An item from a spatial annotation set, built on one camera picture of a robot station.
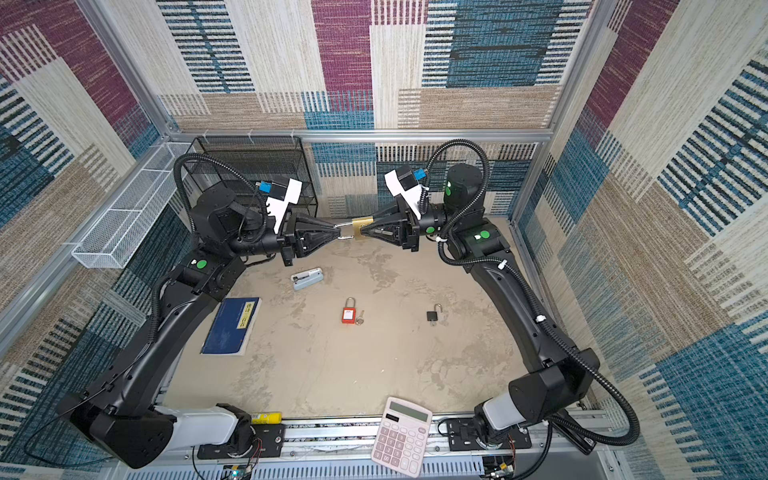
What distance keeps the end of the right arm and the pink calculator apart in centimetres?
45

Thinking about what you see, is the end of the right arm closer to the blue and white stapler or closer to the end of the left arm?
the end of the left arm

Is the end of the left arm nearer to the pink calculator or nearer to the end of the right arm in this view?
the end of the right arm

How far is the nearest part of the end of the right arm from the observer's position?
528mm

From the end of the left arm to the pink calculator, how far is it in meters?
0.47

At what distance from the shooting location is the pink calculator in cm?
71

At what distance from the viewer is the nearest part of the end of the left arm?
51 centimetres
